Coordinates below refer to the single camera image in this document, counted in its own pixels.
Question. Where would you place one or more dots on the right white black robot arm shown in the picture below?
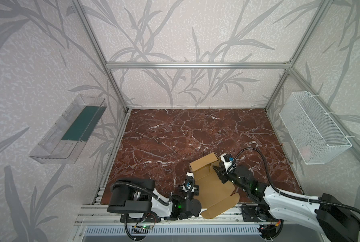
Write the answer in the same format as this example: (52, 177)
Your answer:
(338, 222)

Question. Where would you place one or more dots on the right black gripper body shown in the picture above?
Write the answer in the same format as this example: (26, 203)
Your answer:
(222, 171)

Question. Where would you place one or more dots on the green circuit board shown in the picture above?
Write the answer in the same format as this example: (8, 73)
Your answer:
(142, 228)

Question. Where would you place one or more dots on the aluminium frame enclosure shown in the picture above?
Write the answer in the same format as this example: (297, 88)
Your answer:
(288, 66)

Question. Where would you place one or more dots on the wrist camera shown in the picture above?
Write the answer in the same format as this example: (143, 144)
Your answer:
(228, 162)
(189, 183)

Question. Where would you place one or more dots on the brown cardboard box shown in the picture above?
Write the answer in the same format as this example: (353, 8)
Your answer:
(214, 196)

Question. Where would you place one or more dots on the white wire mesh basket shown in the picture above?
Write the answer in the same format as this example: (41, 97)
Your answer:
(315, 134)

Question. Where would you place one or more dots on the clear plastic wall bin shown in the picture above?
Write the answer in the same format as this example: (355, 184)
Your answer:
(66, 139)

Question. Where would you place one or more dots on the black connector box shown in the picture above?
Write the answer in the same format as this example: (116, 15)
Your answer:
(267, 232)

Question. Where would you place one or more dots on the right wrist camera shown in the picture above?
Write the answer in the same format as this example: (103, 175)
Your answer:
(228, 162)

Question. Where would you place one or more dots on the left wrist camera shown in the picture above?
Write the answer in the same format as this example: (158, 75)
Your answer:
(189, 183)

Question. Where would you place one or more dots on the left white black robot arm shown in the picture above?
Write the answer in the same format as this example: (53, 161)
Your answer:
(136, 198)

